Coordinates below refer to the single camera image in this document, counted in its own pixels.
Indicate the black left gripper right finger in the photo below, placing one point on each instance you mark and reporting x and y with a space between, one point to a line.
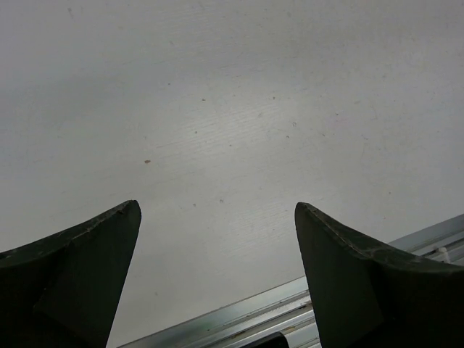
365 293

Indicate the aluminium table frame rail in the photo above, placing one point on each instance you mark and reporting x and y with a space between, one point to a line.
287 308

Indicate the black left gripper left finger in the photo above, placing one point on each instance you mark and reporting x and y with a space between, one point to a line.
63 290

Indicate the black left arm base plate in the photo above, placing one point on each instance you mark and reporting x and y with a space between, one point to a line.
274 340

